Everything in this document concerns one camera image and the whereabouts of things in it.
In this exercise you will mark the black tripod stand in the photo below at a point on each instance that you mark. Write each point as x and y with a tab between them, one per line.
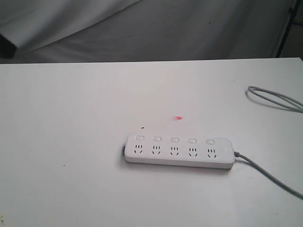
292	15

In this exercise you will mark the grey backdrop cloth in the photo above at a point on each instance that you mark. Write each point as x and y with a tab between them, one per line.
60	31

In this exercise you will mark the white five-outlet power strip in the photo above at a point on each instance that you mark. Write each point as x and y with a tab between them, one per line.
178	150

